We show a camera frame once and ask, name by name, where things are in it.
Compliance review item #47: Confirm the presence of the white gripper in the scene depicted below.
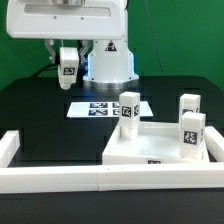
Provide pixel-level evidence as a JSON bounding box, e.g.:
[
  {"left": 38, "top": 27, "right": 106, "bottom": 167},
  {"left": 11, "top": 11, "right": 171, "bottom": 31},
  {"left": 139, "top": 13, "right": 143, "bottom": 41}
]
[{"left": 6, "top": 0, "right": 127, "bottom": 64}]

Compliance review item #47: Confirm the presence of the white square table top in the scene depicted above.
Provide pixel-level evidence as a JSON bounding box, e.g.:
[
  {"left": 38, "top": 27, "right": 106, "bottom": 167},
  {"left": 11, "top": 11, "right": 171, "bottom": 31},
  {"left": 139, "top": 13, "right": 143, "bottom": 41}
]
[{"left": 102, "top": 122, "right": 210, "bottom": 165}]

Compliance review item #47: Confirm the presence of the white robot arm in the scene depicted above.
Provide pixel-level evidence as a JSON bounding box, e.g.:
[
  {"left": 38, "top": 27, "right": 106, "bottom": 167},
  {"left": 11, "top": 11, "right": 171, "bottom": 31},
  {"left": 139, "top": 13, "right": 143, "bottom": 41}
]
[{"left": 6, "top": 0, "right": 138, "bottom": 90}]

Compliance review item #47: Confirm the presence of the white marker sheet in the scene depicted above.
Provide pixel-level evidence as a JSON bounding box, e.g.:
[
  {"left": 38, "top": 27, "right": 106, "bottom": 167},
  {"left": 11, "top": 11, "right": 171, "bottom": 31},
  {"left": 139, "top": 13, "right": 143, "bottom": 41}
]
[{"left": 66, "top": 101, "right": 154, "bottom": 119}]

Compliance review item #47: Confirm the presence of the white U-shaped obstacle fence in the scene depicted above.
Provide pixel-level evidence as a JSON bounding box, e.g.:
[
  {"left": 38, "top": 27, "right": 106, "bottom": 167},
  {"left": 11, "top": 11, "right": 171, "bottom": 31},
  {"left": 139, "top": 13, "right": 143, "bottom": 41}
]
[{"left": 0, "top": 126, "right": 224, "bottom": 194}]

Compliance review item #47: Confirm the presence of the black cable bundle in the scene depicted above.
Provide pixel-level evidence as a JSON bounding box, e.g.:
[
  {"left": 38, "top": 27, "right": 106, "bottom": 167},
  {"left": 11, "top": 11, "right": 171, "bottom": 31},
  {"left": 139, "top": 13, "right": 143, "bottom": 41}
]
[{"left": 31, "top": 63, "right": 61, "bottom": 78}]

